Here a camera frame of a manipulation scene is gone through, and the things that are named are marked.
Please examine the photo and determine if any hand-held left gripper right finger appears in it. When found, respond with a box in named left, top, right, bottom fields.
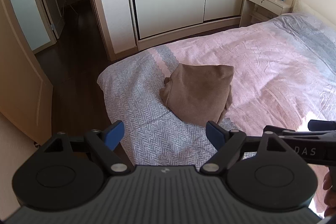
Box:
left=200, top=121, right=289, bottom=175

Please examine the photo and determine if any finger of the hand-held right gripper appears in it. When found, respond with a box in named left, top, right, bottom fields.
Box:
left=263, top=125, right=317, bottom=139
left=308, top=120, right=336, bottom=132

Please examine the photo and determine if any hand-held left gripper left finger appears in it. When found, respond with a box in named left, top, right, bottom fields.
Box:
left=43, top=120, right=132, bottom=176

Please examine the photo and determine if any brown garment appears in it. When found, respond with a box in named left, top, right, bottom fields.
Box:
left=159, top=63, right=235, bottom=127

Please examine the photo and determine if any person's right hand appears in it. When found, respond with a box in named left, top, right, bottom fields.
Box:
left=323, top=170, right=336, bottom=217

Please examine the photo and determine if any bed with pink grey cover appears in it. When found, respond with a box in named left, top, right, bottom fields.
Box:
left=97, top=13, right=336, bottom=214

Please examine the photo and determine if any beige wooden door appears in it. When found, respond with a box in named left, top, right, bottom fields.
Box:
left=0, top=0, right=54, bottom=146

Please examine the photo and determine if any cream bed headboard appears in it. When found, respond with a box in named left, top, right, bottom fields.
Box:
left=293, top=0, right=336, bottom=33

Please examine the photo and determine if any cream dressing table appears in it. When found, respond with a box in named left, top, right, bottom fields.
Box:
left=239, top=0, right=293, bottom=28

